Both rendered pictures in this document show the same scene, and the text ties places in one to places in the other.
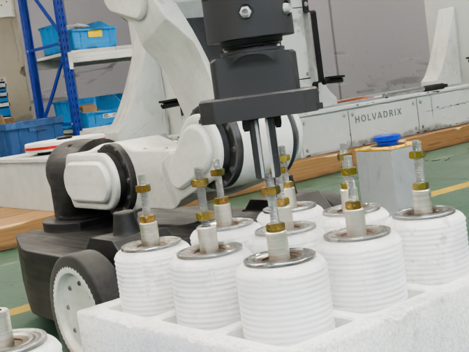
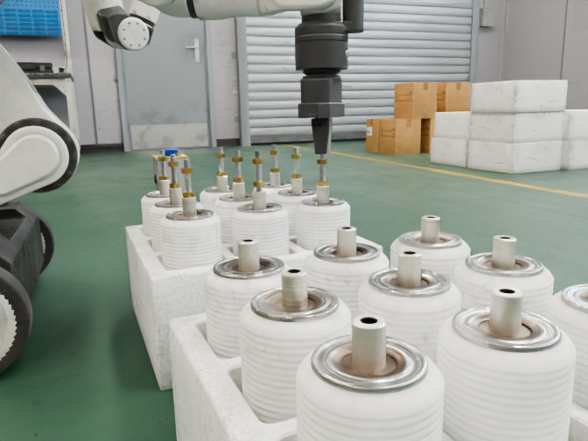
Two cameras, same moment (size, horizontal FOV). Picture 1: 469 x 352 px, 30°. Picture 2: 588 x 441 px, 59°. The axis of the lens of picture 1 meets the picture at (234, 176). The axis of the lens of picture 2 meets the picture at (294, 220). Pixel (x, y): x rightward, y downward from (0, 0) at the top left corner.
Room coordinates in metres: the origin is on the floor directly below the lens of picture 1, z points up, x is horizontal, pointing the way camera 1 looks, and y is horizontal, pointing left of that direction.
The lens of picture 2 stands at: (0.68, 0.86, 0.42)
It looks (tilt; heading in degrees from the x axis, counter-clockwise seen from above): 12 degrees down; 286
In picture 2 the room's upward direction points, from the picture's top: 1 degrees counter-clockwise
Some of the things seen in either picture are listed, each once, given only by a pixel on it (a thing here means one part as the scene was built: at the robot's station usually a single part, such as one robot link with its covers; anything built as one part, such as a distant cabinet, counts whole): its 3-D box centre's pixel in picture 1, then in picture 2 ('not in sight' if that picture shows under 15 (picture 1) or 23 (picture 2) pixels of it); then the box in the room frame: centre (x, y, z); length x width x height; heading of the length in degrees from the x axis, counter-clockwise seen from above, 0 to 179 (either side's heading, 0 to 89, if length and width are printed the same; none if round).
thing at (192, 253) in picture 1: (209, 251); (259, 208); (0.98, 0.04, 0.25); 0.08 x 0.08 x 0.01
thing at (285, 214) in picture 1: (283, 219); (238, 191); (1.05, -0.05, 0.26); 0.02 x 0.02 x 0.03
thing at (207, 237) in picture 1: (208, 240); (259, 200); (0.98, 0.04, 0.26); 0.02 x 0.02 x 0.03
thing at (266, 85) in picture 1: (252, 58); (323, 80); (0.88, -0.03, 0.46); 0.13 x 0.10 x 0.12; 85
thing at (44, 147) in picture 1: (65, 143); not in sight; (3.30, 0.62, 0.29); 0.30 x 0.30 x 0.06
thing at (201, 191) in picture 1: (202, 200); (258, 173); (0.98, 0.04, 0.31); 0.01 x 0.01 x 0.08
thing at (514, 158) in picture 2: not in sight; (513, 155); (0.27, -2.75, 0.09); 0.39 x 0.39 x 0.18; 40
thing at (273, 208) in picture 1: (273, 209); (322, 173); (0.89, -0.03, 0.30); 0.01 x 0.01 x 0.08
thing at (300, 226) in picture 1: (285, 230); (239, 198); (1.05, -0.05, 0.25); 0.08 x 0.08 x 0.01
